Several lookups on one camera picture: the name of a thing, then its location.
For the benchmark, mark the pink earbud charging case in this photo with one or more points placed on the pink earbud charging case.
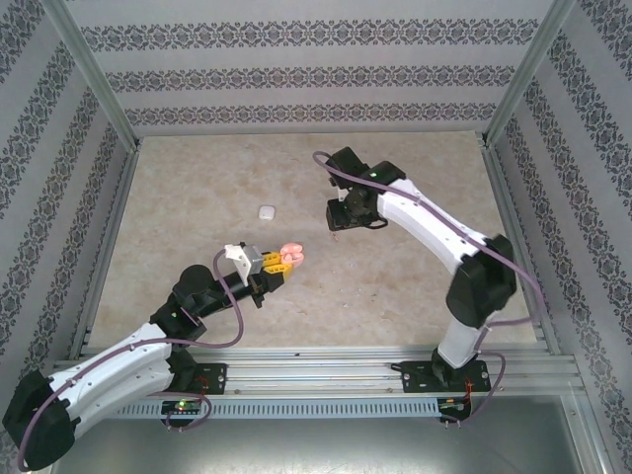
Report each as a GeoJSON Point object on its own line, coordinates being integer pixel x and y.
{"type": "Point", "coordinates": [292, 254]}

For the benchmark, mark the white earbud charging case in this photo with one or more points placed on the white earbud charging case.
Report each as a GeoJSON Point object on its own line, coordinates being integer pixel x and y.
{"type": "Point", "coordinates": [267, 212]}

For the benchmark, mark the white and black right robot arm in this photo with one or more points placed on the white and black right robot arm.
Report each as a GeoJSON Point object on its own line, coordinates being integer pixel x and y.
{"type": "Point", "coordinates": [424, 222]}

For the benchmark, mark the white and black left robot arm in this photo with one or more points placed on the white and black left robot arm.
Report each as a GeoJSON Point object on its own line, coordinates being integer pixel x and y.
{"type": "Point", "coordinates": [113, 360]}

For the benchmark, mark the circuit board with green light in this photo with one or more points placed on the circuit board with green light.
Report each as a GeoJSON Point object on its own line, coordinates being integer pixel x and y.
{"type": "Point", "coordinates": [182, 407]}

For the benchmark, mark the grey metal panel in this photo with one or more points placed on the grey metal panel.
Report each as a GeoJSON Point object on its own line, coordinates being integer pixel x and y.
{"type": "Point", "coordinates": [316, 449]}

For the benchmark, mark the small circuit board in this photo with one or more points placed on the small circuit board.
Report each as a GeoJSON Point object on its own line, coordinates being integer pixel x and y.
{"type": "Point", "coordinates": [454, 404]}

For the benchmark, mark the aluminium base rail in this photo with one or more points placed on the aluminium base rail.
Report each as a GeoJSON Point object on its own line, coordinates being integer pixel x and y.
{"type": "Point", "coordinates": [316, 370]}

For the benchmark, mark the aluminium side rail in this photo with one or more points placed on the aluminium side rail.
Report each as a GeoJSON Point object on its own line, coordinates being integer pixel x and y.
{"type": "Point", "coordinates": [504, 197]}
{"type": "Point", "coordinates": [120, 197]}

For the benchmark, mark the aluminium frame post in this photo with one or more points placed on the aluminium frame post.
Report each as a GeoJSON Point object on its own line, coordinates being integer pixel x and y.
{"type": "Point", "coordinates": [526, 74]}
{"type": "Point", "coordinates": [94, 74]}

